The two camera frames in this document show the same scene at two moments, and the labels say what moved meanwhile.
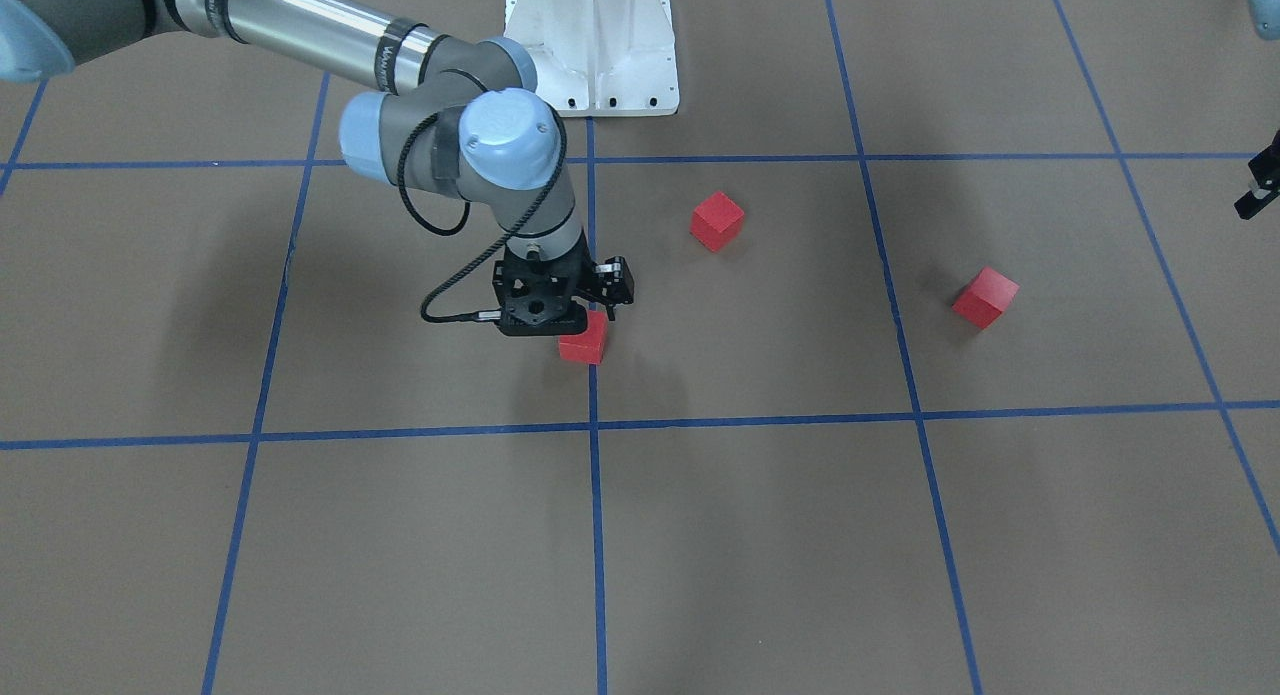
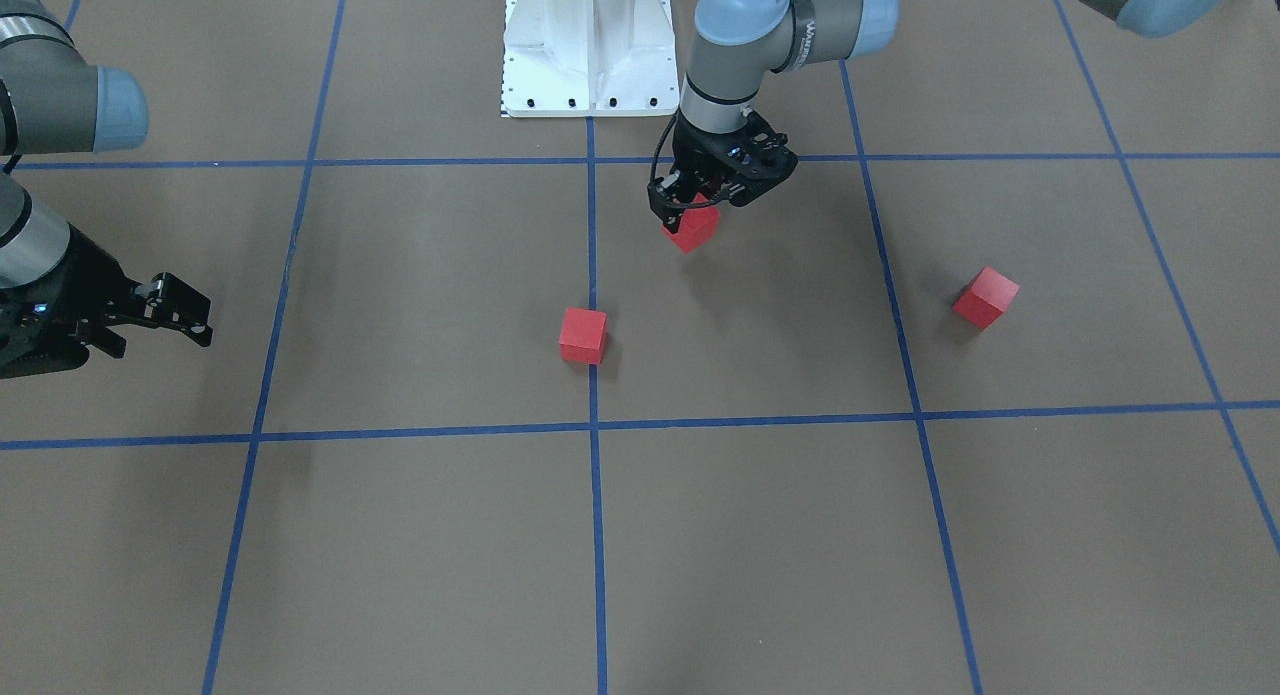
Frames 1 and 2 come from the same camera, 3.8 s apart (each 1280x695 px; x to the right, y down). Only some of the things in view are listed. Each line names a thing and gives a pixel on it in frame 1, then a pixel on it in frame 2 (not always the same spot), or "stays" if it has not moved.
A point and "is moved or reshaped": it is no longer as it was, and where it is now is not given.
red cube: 588,345 stays
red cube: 986,296 stays
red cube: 716,221 is moved or reshaped
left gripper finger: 1265,167 -> 747,162
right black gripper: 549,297 -> 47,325
